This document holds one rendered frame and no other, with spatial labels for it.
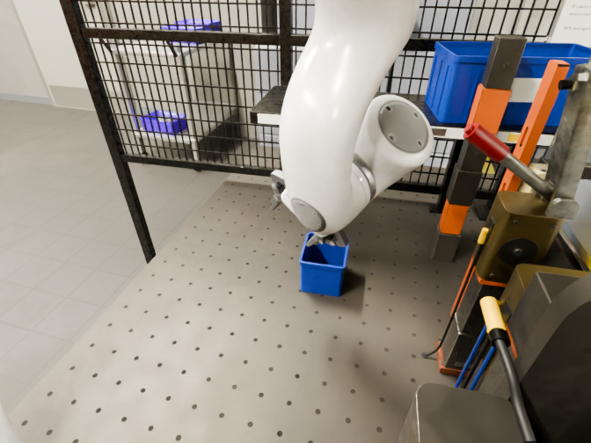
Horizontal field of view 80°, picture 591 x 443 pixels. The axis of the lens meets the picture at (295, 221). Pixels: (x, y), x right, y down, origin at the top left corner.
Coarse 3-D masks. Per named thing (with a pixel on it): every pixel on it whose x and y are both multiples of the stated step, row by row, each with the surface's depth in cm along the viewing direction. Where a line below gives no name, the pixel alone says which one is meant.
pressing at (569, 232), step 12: (588, 180) 61; (576, 192) 57; (588, 192) 57; (588, 204) 54; (576, 216) 52; (588, 216) 52; (564, 228) 49; (576, 228) 49; (588, 228) 49; (564, 240) 47; (576, 240) 47; (588, 240) 47; (564, 252) 47; (576, 252) 45; (588, 252) 45; (576, 264) 44; (588, 264) 43
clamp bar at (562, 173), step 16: (560, 80) 37; (576, 80) 36; (576, 96) 37; (576, 112) 37; (560, 128) 40; (576, 128) 37; (560, 144) 40; (576, 144) 38; (560, 160) 40; (576, 160) 39; (560, 176) 41; (576, 176) 40; (560, 192) 42
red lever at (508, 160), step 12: (468, 132) 41; (480, 132) 40; (480, 144) 41; (492, 144) 41; (504, 144) 41; (492, 156) 42; (504, 156) 41; (516, 168) 42; (528, 168) 42; (528, 180) 43; (540, 180) 42; (540, 192) 43
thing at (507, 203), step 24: (504, 192) 47; (528, 192) 47; (504, 216) 44; (528, 216) 43; (480, 240) 49; (504, 240) 46; (528, 240) 45; (552, 240) 44; (480, 264) 50; (504, 264) 48; (480, 288) 52; (504, 288) 51; (456, 312) 61; (480, 312) 54; (456, 336) 58; (456, 360) 61
